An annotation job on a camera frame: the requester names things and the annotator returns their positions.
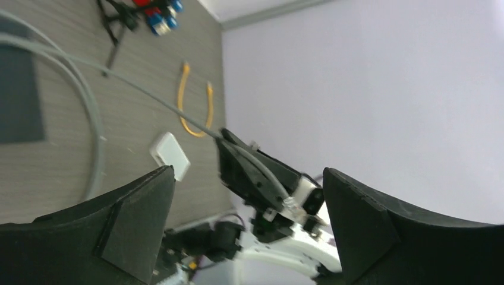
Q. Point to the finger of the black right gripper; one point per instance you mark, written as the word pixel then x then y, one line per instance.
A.
pixel 261 180

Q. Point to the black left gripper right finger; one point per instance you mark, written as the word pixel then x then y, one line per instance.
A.
pixel 384 240

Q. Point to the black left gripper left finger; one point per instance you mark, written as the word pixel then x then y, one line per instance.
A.
pixel 110 239

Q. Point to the black network switch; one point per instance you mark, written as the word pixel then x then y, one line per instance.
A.
pixel 21 116

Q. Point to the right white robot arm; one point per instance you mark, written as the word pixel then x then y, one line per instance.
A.
pixel 285 230

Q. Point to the colourful toy block vehicle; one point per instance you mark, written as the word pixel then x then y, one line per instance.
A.
pixel 161 16

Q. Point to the black microphone tripod stand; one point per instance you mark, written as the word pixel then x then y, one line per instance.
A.
pixel 126 17

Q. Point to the white network switch box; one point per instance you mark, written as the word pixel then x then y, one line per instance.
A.
pixel 166 150

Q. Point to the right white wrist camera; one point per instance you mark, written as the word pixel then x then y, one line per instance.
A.
pixel 309 194

